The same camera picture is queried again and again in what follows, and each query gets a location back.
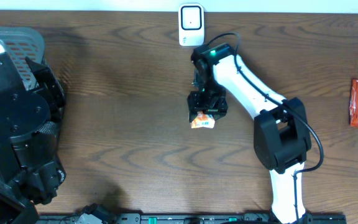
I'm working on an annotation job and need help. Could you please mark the red Top chocolate bar wrapper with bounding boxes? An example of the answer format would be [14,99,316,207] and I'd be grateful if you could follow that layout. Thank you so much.
[349,79,358,128]

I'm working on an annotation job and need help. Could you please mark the white barcode scanner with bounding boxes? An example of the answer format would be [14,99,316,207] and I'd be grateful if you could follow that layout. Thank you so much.
[178,3,205,47]

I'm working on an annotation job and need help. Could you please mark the grey plastic mesh basket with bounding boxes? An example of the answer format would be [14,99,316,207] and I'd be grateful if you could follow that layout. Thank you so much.
[0,26,47,90]

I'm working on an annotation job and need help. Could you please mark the orange snack box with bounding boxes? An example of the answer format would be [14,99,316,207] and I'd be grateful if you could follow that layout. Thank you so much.
[190,111,215,129]

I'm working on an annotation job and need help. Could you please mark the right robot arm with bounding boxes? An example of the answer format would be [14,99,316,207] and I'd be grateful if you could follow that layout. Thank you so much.
[187,44,311,223]

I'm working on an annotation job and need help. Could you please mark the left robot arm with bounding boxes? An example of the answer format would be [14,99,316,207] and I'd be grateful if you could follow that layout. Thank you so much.
[0,40,66,223]

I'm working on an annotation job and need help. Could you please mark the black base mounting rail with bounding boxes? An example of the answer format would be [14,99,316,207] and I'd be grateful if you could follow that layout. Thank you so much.
[37,213,347,224]

